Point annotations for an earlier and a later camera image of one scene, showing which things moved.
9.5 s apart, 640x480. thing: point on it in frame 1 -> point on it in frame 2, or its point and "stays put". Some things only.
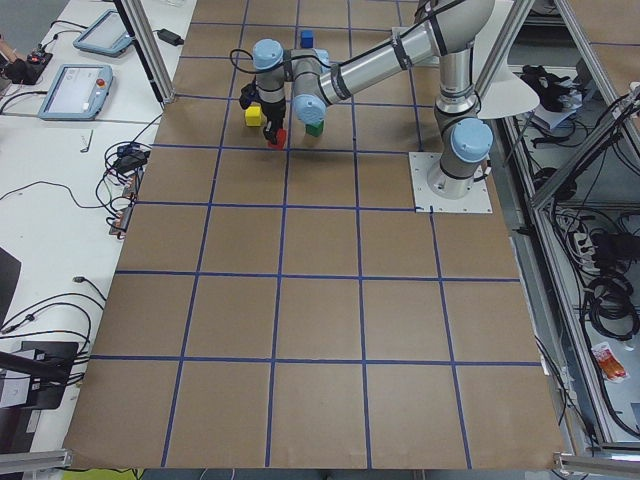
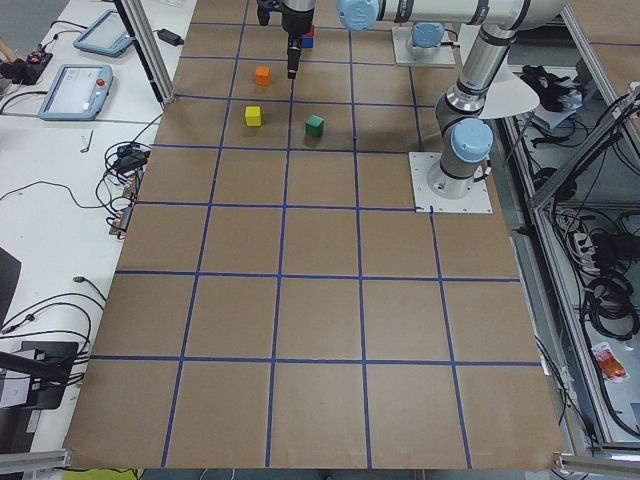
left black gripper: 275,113 -> 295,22
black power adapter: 169,37 stays put
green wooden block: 315,130 stays put
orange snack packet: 609,366 stays put
